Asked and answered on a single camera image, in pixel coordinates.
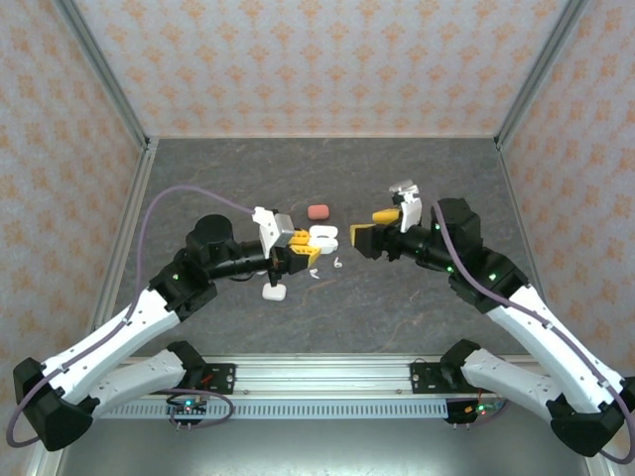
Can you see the aluminium frame post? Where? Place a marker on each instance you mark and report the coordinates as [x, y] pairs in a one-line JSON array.
[[537, 74], [109, 74]]

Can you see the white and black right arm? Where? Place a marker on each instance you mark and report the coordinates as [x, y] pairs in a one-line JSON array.
[[511, 384]]

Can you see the large white earbud case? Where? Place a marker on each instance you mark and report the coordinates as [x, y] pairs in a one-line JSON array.
[[274, 292]]

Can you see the aluminium side rail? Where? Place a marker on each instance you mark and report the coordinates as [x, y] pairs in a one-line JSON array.
[[516, 198], [130, 223]]

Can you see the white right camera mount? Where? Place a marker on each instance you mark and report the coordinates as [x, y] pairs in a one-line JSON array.
[[411, 210]]

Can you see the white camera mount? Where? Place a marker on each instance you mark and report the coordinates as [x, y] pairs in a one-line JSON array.
[[411, 210], [263, 223]]

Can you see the small circuit board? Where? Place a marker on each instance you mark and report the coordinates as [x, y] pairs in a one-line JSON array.
[[186, 409], [471, 409]]

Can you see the salmon pink earbud case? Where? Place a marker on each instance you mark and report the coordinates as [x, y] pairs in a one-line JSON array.
[[318, 212]]

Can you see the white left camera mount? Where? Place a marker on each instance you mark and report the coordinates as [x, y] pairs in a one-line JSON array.
[[263, 223]]

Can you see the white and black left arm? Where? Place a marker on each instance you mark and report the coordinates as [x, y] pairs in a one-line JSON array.
[[139, 379]]

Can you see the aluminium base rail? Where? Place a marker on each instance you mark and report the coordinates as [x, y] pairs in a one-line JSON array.
[[322, 379]]

